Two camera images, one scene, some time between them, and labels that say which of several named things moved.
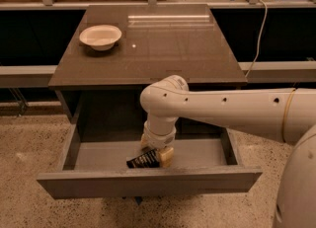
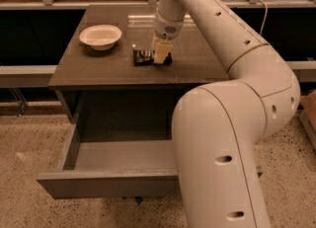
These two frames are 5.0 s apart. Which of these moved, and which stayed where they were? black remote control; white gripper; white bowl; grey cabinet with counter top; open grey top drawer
Moved: black remote control; white gripper
Stayed: white bowl; open grey top drawer; grey cabinet with counter top
